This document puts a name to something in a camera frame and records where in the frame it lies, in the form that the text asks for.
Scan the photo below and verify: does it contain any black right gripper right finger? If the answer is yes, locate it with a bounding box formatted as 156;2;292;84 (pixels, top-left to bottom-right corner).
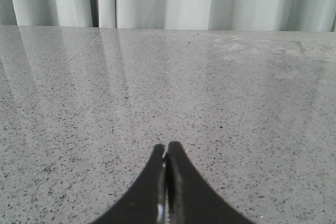
166;141;252;223

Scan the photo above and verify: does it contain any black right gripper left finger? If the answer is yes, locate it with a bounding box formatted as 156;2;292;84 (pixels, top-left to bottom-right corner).
93;144;166;223

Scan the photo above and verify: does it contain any white pleated curtain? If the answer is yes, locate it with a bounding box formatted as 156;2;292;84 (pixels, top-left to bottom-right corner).
1;0;335;31

